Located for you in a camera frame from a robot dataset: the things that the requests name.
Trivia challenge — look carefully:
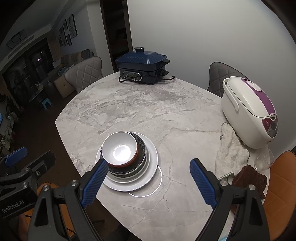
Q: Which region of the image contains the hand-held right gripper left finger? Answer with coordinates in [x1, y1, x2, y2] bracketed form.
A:
[29, 158, 109, 241]

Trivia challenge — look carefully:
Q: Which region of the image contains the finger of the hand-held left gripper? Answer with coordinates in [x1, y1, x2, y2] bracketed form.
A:
[0, 146, 28, 172]
[0, 151, 56, 186]

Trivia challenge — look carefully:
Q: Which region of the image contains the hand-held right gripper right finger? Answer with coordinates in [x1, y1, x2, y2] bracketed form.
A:
[190, 158, 271, 241]

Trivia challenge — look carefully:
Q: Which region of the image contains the white shallow plate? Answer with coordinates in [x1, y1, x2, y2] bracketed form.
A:
[105, 139, 151, 184]

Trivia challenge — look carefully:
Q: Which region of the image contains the white deep plate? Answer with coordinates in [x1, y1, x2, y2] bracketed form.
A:
[107, 148, 148, 179]

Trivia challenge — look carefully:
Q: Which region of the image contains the small white bowl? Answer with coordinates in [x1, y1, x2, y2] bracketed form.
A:
[102, 132, 138, 167]

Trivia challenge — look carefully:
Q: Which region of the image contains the orange bowl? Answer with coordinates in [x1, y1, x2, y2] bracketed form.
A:
[109, 137, 139, 168]

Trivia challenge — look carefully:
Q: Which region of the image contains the large white plate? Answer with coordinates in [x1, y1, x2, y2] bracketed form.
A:
[95, 133, 159, 192]

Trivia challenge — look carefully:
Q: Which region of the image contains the blue patterned bowl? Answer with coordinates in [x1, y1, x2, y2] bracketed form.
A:
[100, 132, 147, 175]

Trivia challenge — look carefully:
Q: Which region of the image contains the white towel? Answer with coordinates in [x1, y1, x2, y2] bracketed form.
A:
[215, 123, 250, 181]

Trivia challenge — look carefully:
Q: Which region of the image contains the brown cloth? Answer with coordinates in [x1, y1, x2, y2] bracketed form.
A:
[231, 165, 267, 214]

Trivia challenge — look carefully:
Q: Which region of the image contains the blue stool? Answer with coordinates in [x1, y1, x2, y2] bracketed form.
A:
[40, 98, 53, 111]

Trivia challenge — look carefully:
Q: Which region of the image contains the clear glass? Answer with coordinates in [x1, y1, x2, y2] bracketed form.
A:
[254, 148, 274, 172]

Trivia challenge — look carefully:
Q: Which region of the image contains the beige upholstered ottoman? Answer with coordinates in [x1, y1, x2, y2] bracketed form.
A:
[54, 76, 77, 99]

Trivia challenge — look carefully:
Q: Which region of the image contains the white purple rice cooker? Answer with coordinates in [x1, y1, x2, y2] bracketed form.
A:
[221, 76, 278, 149]

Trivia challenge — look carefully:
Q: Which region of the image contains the beige quilted chair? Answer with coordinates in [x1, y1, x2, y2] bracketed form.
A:
[65, 56, 103, 93]

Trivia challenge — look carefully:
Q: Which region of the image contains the dark grey quilted chair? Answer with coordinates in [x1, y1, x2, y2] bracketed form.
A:
[206, 62, 249, 98]

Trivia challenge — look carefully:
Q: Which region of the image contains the dark blue electric cooker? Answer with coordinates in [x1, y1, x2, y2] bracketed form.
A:
[115, 47, 170, 85]

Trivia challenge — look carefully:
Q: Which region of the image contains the dark wooden doorway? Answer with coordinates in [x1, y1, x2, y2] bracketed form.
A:
[99, 0, 133, 73]

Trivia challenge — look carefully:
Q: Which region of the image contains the group of framed wall pictures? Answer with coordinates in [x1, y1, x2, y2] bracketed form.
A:
[58, 14, 78, 47]

